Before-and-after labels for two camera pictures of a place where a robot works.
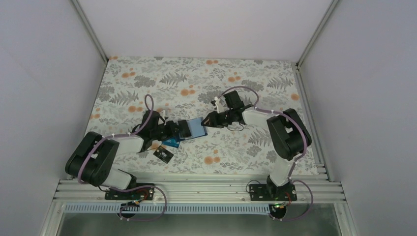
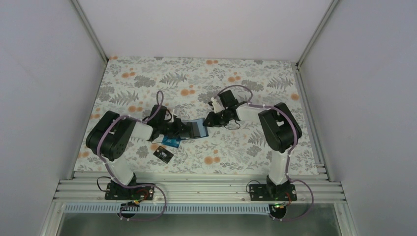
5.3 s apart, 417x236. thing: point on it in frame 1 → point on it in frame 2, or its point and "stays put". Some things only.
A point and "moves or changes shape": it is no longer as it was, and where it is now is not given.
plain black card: x=185 y=128 moves or changes shape
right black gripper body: x=223 y=121 stays put
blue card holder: x=197 y=128 stays put
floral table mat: x=182 y=88 stays put
